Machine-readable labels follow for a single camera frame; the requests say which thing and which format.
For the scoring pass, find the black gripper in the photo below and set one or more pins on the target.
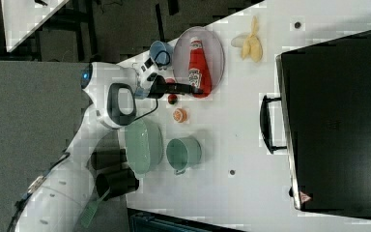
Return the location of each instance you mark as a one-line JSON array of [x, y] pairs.
[[159, 87]]

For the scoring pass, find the red felt ketchup bottle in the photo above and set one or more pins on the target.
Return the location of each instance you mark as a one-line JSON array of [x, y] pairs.
[[198, 71]]

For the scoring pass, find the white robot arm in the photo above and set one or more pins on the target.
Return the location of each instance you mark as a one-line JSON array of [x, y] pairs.
[[56, 200]]

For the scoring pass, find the lilac round plate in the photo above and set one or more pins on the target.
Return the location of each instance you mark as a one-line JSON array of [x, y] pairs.
[[213, 51]]

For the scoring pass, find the red felt strawberry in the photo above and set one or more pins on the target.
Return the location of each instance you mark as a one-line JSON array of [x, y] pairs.
[[172, 99]]

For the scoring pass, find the pink felt strawberry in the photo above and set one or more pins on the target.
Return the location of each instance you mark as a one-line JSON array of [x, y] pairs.
[[170, 80]]

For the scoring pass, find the felt orange slice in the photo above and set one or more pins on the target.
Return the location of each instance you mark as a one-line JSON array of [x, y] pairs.
[[179, 115]]

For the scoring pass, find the blue cup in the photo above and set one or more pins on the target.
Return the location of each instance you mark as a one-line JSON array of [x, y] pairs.
[[161, 53]]

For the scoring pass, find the green mug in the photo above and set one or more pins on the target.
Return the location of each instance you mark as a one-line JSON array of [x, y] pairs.
[[183, 153]]

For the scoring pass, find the green colander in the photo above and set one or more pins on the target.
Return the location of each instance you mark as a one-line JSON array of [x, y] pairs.
[[144, 146]]

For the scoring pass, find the yellow felt banana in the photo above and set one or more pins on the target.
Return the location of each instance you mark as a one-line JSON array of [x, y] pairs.
[[249, 43]]

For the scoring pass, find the black cylinder holder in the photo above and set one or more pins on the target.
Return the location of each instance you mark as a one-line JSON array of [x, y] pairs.
[[109, 158]]

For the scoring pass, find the black cylinder with spatula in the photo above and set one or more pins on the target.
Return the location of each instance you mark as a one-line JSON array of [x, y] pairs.
[[117, 183]]

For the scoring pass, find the black toaster oven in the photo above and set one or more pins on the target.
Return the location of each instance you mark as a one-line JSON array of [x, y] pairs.
[[325, 96]]

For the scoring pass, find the green spatula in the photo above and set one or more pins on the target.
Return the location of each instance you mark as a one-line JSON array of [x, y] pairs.
[[90, 211]]

